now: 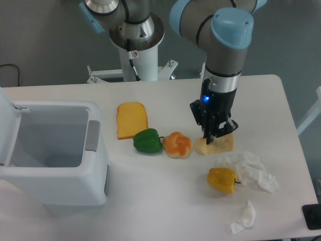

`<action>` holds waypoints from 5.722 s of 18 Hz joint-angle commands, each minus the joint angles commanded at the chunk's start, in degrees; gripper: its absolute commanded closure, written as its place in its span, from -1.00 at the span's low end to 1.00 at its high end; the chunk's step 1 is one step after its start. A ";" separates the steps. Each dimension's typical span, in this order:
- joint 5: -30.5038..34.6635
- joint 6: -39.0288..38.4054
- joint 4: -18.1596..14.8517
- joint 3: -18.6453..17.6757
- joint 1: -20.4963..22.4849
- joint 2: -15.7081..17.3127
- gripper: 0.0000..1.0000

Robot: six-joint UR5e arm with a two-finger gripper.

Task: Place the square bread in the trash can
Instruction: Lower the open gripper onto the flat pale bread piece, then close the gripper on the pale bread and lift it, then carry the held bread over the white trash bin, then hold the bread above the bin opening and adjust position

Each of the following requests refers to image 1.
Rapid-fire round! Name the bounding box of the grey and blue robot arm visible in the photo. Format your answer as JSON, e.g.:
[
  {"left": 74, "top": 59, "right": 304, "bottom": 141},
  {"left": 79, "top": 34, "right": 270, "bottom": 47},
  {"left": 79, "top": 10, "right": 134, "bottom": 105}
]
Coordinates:
[{"left": 79, "top": 1, "right": 265, "bottom": 144}]

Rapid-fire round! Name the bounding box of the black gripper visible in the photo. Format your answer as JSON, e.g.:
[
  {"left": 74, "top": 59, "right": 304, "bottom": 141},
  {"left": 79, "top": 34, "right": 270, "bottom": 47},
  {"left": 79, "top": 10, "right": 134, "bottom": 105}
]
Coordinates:
[{"left": 190, "top": 78, "right": 239, "bottom": 145}]

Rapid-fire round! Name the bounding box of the black floor cable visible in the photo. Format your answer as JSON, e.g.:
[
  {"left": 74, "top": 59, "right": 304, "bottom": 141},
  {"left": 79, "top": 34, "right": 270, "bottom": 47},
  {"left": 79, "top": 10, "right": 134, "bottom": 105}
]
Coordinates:
[{"left": 0, "top": 64, "right": 23, "bottom": 87}]

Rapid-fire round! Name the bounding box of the white frame at right edge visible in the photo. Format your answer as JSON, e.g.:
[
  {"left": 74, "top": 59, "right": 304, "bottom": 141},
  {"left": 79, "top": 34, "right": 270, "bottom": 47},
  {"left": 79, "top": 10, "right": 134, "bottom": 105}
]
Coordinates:
[{"left": 296, "top": 86, "right": 320, "bottom": 135}]

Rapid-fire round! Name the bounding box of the braided orange bread roll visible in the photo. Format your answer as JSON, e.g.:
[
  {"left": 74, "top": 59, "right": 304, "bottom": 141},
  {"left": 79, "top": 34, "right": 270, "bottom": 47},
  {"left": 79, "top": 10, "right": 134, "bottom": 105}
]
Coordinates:
[{"left": 162, "top": 132, "right": 193, "bottom": 159}]

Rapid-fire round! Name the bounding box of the black device at table edge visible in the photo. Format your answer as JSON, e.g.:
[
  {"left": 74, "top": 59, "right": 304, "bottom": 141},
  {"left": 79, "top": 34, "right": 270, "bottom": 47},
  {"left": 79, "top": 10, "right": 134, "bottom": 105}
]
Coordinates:
[{"left": 302, "top": 204, "right": 320, "bottom": 230}]

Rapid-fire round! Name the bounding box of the pale square bread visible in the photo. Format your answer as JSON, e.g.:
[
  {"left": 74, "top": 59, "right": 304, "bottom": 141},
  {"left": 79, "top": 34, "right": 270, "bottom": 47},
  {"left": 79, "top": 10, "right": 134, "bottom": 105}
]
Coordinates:
[{"left": 194, "top": 133, "right": 235, "bottom": 156}]

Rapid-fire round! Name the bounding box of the small crumpled white tissue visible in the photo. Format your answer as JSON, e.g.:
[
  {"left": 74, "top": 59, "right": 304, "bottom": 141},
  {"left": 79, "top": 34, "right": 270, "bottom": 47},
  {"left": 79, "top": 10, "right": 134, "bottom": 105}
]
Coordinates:
[{"left": 229, "top": 199, "right": 256, "bottom": 235}]

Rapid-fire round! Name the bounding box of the large crumpled white tissue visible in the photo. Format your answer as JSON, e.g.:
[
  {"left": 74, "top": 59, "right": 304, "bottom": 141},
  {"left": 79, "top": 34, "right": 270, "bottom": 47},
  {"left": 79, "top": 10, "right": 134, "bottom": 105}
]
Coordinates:
[{"left": 215, "top": 151, "right": 279, "bottom": 193}]

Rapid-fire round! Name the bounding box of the white trash can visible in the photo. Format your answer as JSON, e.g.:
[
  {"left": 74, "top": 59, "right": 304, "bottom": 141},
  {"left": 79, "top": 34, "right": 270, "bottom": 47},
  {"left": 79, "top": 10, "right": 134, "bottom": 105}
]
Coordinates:
[{"left": 1, "top": 91, "right": 110, "bottom": 206}]

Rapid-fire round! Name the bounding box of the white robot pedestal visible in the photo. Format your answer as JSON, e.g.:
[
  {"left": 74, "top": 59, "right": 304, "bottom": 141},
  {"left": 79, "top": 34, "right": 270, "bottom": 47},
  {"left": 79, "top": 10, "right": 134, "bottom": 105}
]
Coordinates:
[{"left": 86, "top": 42, "right": 209, "bottom": 84}]

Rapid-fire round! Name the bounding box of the yellow bell pepper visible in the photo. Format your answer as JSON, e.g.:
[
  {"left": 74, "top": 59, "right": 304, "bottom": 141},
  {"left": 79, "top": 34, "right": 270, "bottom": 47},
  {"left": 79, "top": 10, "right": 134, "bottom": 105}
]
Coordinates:
[{"left": 207, "top": 168, "right": 241, "bottom": 194}]

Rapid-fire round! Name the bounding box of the orange toast slice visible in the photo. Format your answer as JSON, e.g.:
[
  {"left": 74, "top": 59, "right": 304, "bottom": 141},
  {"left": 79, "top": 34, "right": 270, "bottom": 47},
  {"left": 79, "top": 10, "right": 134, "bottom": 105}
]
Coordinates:
[{"left": 116, "top": 102, "right": 148, "bottom": 140}]

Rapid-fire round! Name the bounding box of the green bell pepper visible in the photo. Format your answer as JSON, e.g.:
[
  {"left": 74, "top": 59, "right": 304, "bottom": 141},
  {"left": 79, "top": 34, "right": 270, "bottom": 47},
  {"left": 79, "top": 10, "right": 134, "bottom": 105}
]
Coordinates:
[{"left": 133, "top": 129, "right": 163, "bottom": 154}]

